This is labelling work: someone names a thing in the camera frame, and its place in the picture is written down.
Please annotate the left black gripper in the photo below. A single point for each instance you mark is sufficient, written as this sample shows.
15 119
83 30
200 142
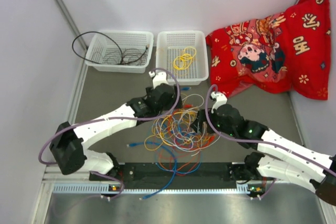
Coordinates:
173 100

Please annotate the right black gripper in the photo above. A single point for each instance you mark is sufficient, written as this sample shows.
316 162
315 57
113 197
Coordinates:
197 125

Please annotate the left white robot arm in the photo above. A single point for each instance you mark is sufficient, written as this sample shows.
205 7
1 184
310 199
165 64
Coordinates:
71 144

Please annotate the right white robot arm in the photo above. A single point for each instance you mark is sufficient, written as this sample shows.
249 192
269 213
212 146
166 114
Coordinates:
274 156

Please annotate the right white plastic basket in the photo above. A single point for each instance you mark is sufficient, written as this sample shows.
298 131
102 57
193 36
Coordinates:
184 54

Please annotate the white plastic basket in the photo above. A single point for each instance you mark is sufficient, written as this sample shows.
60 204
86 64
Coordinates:
120 51
184 54

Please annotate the left white plastic basket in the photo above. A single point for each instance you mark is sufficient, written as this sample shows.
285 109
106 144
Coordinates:
120 51

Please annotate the red patterned pillow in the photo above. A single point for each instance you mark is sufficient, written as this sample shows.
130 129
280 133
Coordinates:
285 51

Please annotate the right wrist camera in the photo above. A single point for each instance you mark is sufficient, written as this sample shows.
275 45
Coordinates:
219 100

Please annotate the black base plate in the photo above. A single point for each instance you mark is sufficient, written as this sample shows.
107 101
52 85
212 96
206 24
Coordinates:
133 172

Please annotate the aluminium frame rail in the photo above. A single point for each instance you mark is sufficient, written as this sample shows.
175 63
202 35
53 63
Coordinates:
52 174

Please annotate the white slotted cable duct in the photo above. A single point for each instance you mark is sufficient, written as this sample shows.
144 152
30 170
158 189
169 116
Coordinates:
73 188

